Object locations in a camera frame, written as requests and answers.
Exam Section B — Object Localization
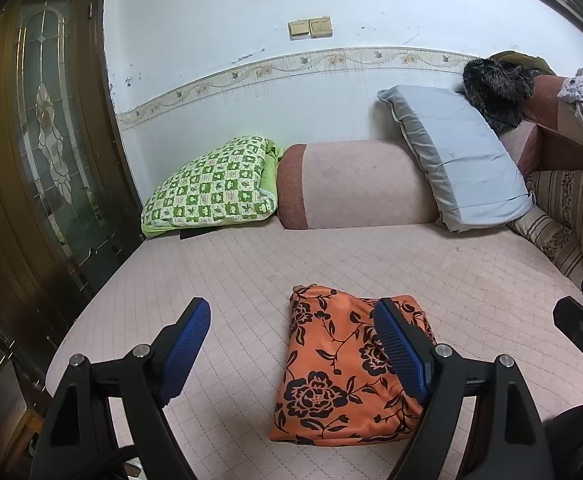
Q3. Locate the brown sofa armrest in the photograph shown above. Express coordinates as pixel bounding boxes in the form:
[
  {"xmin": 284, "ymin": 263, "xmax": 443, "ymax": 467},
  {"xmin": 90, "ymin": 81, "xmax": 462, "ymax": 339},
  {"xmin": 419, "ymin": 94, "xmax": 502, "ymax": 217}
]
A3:
[{"xmin": 519, "ymin": 76, "xmax": 583, "ymax": 171}]

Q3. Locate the green white patterned pillow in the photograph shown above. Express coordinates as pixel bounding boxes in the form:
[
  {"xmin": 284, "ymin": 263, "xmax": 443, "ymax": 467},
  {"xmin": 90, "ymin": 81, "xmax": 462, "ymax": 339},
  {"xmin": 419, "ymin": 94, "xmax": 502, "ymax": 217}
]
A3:
[{"xmin": 141, "ymin": 135, "xmax": 284, "ymax": 237}]

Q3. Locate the striped floral sofa cushion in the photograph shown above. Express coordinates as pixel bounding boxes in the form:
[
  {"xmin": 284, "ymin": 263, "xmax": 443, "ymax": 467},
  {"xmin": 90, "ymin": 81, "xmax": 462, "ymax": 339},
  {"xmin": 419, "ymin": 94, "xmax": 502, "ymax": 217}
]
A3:
[{"xmin": 509, "ymin": 170, "xmax": 583, "ymax": 291}]

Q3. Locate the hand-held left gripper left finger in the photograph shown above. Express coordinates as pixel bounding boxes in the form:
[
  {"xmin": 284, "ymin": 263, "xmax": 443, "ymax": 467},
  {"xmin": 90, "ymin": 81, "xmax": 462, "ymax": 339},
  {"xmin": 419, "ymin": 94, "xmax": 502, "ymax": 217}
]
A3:
[{"xmin": 28, "ymin": 297, "xmax": 212, "ymax": 480}]

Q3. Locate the pink brown bolster cushion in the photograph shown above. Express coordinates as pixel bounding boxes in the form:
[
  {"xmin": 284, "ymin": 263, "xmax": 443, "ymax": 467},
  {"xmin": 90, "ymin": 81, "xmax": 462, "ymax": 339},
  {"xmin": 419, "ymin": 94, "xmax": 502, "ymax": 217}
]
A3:
[{"xmin": 276, "ymin": 140, "xmax": 442, "ymax": 231}]

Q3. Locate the pink quilted bed mat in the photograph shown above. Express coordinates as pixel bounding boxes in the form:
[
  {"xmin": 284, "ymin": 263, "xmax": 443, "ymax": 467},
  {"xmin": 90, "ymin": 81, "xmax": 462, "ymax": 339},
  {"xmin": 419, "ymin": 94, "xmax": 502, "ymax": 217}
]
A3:
[{"xmin": 46, "ymin": 222, "xmax": 583, "ymax": 480}]

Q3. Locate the wooden glass-panel door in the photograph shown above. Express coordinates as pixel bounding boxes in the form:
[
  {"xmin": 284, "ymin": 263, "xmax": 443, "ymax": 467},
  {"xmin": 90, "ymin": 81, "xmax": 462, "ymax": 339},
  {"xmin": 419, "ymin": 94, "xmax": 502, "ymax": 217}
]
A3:
[{"xmin": 0, "ymin": 0, "xmax": 144, "ymax": 461}]

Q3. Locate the orange black floral garment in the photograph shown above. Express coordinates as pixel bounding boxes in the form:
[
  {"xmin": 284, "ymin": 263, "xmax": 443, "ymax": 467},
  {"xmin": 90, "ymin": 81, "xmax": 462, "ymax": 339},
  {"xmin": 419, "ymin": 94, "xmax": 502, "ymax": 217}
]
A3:
[{"xmin": 270, "ymin": 285, "xmax": 437, "ymax": 445}]

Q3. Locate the grey pillow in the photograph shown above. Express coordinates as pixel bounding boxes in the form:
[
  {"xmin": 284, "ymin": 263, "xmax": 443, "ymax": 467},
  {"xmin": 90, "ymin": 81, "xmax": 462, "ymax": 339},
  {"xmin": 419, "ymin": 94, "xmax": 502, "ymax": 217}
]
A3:
[{"xmin": 377, "ymin": 85, "xmax": 535, "ymax": 233}]

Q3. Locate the dark fur-trimmed coat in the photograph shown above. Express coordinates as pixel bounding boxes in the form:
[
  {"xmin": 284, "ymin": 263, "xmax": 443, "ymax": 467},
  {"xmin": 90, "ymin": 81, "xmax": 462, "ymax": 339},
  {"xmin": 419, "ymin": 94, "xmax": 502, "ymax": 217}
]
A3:
[{"xmin": 462, "ymin": 51, "xmax": 557, "ymax": 135}]

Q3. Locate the white crumpled cloth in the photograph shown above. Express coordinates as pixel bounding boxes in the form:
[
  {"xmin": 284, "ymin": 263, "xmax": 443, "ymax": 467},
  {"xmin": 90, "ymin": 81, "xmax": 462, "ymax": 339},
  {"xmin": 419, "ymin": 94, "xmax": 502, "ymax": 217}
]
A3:
[{"xmin": 557, "ymin": 67, "xmax": 583, "ymax": 111}]

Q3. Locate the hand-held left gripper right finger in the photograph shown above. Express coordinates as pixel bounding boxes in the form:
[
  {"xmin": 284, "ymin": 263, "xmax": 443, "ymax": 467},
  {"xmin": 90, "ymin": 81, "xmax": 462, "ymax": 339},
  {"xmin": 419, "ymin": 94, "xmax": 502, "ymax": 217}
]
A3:
[{"xmin": 373, "ymin": 297, "xmax": 555, "ymax": 480}]

